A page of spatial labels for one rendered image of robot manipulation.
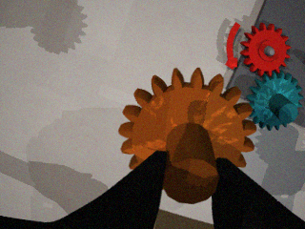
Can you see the red gear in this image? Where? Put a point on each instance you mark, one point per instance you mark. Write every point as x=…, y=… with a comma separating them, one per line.
x=258, y=41

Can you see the teal gear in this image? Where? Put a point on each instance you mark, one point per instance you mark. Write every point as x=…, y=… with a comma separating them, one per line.
x=275, y=100

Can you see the orange gear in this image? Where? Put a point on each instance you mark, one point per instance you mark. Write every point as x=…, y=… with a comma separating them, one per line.
x=195, y=124

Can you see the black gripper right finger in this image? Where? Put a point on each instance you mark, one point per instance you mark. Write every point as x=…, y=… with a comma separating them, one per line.
x=240, y=203

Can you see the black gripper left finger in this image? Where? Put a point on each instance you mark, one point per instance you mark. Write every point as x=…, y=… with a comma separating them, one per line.
x=132, y=203

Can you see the red curved arrow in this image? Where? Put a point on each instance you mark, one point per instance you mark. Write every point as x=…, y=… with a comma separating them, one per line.
x=232, y=62

